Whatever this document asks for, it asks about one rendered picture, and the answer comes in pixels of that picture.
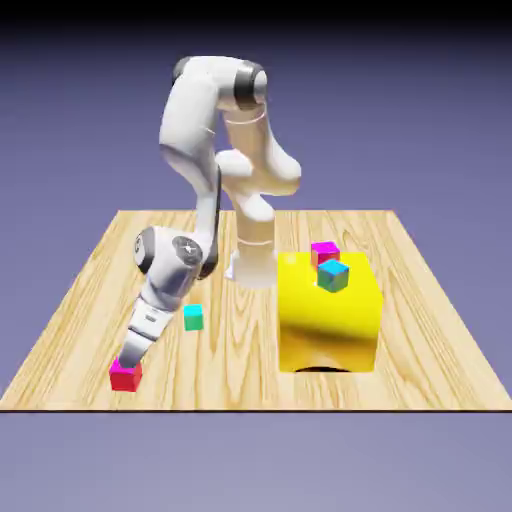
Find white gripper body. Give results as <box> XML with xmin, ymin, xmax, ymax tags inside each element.
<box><xmin>118</xmin><ymin>330</ymin><xmax>156</xmax><ymax>369</ymax></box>

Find large yellow box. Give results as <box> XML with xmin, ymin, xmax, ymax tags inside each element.
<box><xmin>277</xmin><ymin>250</ymin><xmax>384</xmax><ymax>374</ymax></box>

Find small blue cube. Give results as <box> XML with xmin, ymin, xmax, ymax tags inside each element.
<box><xmin>317</xmin><ymin>258</ymin><xmax>350</xmax><ymax>294</ymax></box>

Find small magenta cube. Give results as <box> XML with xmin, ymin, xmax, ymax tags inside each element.
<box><xmin>310</xmin><ymin>240</ymin><xmax>342</xmax><ymax>270</ymax></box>

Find small red cube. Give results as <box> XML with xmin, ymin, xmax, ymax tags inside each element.
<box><xmin>108</xmin><ymin>356</ymin><xmax>144</xmax><ymax>393</ymax></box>

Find small green cube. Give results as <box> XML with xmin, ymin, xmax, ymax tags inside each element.
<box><xmin>183</xmin><ymin>303</ymin><xmax>205</xmax><ymax>332</ymax></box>

